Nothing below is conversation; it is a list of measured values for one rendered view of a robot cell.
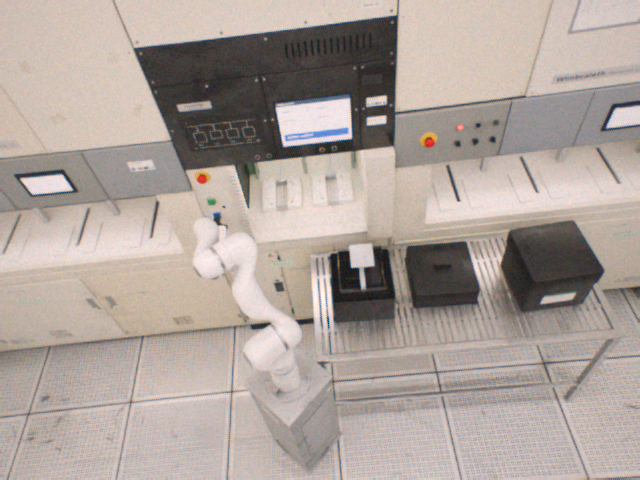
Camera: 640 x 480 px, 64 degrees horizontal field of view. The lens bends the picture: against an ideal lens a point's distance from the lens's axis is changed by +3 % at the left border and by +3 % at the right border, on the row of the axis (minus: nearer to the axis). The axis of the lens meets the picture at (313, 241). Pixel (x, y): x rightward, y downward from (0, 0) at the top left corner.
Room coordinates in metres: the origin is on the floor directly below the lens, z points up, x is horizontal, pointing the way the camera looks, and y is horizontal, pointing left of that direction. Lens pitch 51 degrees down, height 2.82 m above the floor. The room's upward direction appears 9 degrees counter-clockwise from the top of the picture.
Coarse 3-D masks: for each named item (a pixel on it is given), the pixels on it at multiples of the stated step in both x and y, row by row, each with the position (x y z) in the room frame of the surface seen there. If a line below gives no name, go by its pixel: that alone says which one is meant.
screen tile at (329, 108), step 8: (320, 104) 1.58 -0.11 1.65; (328, 104) 1.58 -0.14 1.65; (336, 104) 1.58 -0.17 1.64; (320, 112) 1.58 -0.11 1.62; (328, 112) 1.58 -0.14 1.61; (336, 112) 1.58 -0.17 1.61; (344, 112) 1.58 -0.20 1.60; (320, 120) 1.58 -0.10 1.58; (328, 120) 1.58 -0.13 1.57; (336, 120) 1.58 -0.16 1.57; (344, 120) 1.58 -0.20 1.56
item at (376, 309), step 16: (336, 256) 1.42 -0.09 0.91; (384, 256) 1.40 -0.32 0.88; (336, 272) 1.42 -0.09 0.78; (384, 272) 1.38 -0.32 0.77; (336, 288) 1.33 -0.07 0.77; (352, 288) 1.32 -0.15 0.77; (336, 304) 1.15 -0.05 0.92; (352, 304) 1.14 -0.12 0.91; (368, 304) 1.14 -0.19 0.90; (384, 304) 1.13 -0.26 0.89; (336, 320) 1.15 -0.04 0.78; (352, 320) 1.14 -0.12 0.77
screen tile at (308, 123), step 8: (280, 112) 1.59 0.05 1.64; (288, 112) 1.59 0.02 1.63; (296, 112) 1.59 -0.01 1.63; (304, 112) 1.59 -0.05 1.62; (312, 112) 1.59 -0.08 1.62; (304, 120) 1.59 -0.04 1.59; (312, 120) 1.59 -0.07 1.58; (288, 128) 1.59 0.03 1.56; (296, 128) 1.59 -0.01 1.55; (304, 128) 1.59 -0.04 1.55; (312, 128) 1.59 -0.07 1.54
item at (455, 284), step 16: (416, 256) 1.38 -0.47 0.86; (432, 256) 1.36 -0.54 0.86; (448, 256) 1.35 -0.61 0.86; (464, 256) 1.33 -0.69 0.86; (416, 272) 1.29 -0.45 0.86; (432, 272) 1.27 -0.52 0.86; (448, 272) 1.26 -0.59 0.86; (464, 272) 1.25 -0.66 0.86; (416, 288) 1.20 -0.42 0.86; (432, 288) 1.19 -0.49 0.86; (448, 288) 1.18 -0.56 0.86; (464, 288) 1.16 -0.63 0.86; (416, 304) 1.17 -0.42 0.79; (432, 304) 1.16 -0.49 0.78; (448, 304) 1.15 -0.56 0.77
